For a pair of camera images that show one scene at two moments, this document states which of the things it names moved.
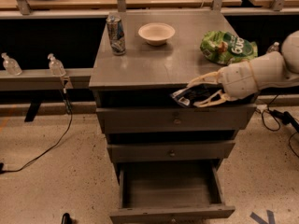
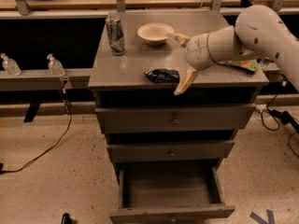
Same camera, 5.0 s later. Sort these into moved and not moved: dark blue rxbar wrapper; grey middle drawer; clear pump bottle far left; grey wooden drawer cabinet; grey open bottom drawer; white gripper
Moved: white gripper; dark blue rxbar wrapper
Not moved: grey open bottom drawer; grey wooden drawer cabinet; grey middle drawer; clear pump bottle far left
